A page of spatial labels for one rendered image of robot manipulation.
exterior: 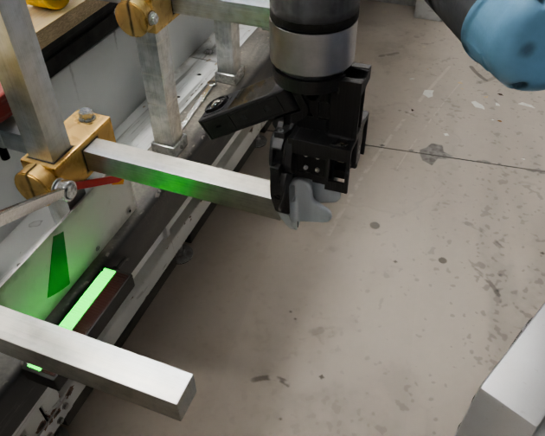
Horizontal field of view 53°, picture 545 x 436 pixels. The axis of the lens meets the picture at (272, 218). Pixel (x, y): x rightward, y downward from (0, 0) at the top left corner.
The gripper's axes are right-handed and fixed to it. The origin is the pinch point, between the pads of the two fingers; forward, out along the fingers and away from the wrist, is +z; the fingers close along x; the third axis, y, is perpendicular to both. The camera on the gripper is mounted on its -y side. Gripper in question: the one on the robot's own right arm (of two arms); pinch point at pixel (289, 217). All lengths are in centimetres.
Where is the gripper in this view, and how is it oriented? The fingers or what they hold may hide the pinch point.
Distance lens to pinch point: 63.8
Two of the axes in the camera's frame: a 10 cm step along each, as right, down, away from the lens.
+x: 3.6, -6.5, 6.7
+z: 0.2, 7.2, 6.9
